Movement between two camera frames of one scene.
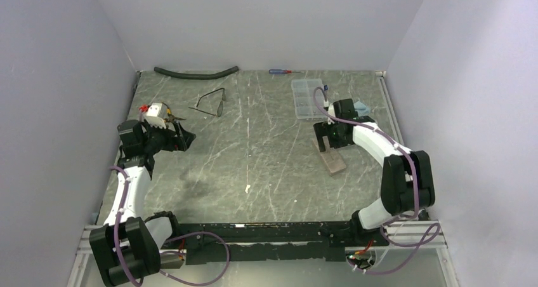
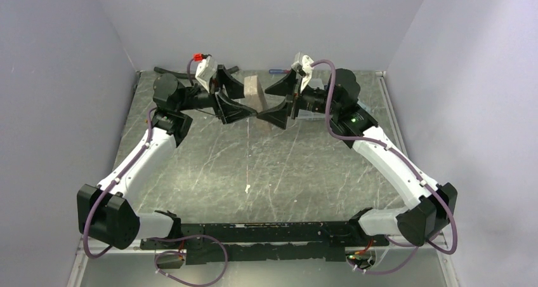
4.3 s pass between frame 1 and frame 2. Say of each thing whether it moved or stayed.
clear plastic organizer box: stayed
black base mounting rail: stayed
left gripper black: moved
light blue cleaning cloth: stayed
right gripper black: moved
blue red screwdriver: stayed
